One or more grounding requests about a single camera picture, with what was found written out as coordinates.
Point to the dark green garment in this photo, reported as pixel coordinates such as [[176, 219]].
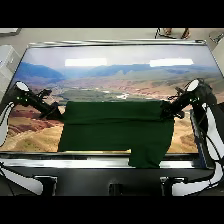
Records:
[[116, 126]]

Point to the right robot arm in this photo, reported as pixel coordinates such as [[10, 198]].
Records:
[[211, 131]]

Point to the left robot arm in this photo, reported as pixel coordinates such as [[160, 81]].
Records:
[[30, 98]]

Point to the person's legs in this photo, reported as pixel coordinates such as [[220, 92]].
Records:
[[176, 32]]

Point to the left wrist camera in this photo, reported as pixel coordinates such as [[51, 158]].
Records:
[[44, 93]]

